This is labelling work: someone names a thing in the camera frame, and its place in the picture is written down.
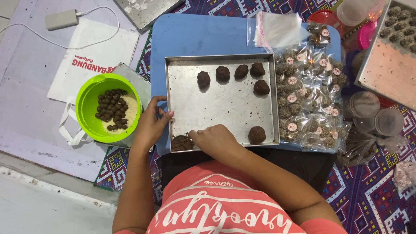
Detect clear plastic jar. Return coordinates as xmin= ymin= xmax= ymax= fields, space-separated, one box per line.
xmin=336 ymin=0 xmax=385 ymax=27

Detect white crumb coating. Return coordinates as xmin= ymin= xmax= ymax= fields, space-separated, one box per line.
xmin=101 ymin=94 xmax=139 ymax=135

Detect white charging cable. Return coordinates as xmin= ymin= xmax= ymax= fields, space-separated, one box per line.
xmin=0 ymin=6 xmax=120 ymax=50

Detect person's right hand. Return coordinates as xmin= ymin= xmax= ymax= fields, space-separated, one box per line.
xmin=188 ymin=124 xmax=240 ymax=160

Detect clear round plastic container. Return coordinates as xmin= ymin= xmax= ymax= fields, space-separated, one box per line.
xmin=353 ymin=116 xmax=376 ymax=133
xmin=374 ymin=108 xmax=405 ymax=137
xmin=349 ymin=91 xmax=381 ymax=119

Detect blue low table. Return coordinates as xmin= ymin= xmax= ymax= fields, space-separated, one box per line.
xmin=150 ymin=13 xmax=342 ymax=156

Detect pink plastic lid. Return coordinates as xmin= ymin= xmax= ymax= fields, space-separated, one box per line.
xmin=356 ymin=20 xmax=378 ymax=50

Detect stack of clear plastic bags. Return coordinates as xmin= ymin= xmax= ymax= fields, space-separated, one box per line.
xmin=246 ymin=12 xmax=311 ymax=53

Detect plastic bag of chocolate sprinkles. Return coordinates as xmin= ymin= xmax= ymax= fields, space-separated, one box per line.
xmin=337 ymin=129 xmax=409 ymax=167

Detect pale purple floor sheet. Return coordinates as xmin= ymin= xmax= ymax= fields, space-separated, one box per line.
xmin=0 ymin=0 xmax=153 ymax=183

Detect heap of small chocolate balls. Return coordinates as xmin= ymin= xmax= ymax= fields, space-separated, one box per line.
xmin=94 ymin=89 xmax=129 ymax=132

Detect red plastic lid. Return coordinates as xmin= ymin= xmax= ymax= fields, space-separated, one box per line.
xmin=307 ymin=9 xmax=342 ymax=36

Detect crumpled clear plastic bag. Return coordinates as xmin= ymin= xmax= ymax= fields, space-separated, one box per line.
xmin=393 ymin=161 xmax=416 ymax=193

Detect large chocolate dough ball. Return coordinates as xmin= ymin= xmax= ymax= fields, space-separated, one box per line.
xmin=197 ymin=71 xmax=211 ymax=89
xmin=253 ymin=80 xmax=270 ymax=96
xmin=250 ymin=62 xmax=266 ymax=77
xmin=216 ymin=66 xmax=231 ymax=82
xmin=248 ymin=126 xmax=266 ymax=145
xmin=234 ymin=64 xmax=249 ymax=80

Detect large metal tray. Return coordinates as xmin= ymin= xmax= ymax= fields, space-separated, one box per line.
xmin=354 ymin=0 xmax=416 ymax=112

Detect white tote bag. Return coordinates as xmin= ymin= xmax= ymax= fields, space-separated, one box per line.
xmin=47 ymin=18 xmax=140 ymax=146

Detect pile of packed coated balls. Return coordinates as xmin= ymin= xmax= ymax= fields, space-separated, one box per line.
xmin=274 ymin=22 xmax=352 ymax=153

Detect metal tray with paper scraps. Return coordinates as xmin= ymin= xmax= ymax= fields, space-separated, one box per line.
xmin=113 ymin=0 xmax=186 ymax=34

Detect purple patterned mat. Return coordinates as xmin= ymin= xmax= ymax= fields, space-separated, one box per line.
xmin=94 ymin=0 xmax=416 ymax=234

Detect person's left hand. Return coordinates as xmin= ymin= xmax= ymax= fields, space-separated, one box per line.
xmin=132 ymin=95 xmax=175 ymax=150

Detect grey power bank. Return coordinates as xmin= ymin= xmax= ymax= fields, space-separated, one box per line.
xmin=45 ymin=9 xmax=80 ymax=31

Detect metal tray under bowl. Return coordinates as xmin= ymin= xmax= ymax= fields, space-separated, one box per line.
xmin=94 ymin=62 xmax=154 ymax=153

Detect green plastic bowl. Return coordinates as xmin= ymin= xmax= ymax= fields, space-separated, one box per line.
xmin=75 ymin=73 xmax=142 ymax=144

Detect chocolate dough lump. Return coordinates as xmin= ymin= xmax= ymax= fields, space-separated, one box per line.
xmin=171 ymin=133 xmax=195 ymax=151

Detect pink printed shirt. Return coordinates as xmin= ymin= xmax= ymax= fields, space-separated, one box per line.
xmin=114 ymin=160 xmax=349 ymax=234

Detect black trousers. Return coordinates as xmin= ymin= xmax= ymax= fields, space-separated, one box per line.
xmin=160 ymin=148 xmax=337 ymax=197

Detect square metal baking tray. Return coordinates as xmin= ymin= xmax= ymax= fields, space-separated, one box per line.
xmin=164 ymin=53 xmax=281 ymax=153

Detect white paper scraps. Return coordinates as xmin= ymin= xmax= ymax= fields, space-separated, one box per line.
xmin=123 ymin=0 xmax=149 ymax=14

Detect rows of coated chocolate balls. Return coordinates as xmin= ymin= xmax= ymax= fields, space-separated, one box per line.
xmin=378 ymin=5 xmax=416 ymax=53

